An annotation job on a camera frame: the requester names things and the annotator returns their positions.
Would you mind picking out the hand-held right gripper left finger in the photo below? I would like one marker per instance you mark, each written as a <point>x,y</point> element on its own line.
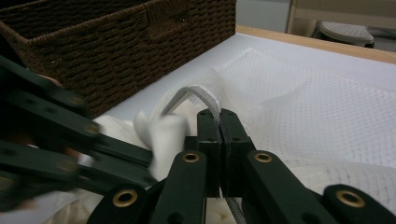
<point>211,146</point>

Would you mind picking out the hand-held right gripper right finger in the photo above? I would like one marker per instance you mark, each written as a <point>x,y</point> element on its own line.
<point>235,143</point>

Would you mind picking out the white garment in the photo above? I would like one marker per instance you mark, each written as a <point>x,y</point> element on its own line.
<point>166,137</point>

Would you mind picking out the brown woven basket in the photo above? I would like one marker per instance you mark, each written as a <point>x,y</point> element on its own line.
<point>124,53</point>

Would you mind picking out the white mesh laundry bag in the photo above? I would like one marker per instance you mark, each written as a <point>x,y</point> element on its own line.
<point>311,109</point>

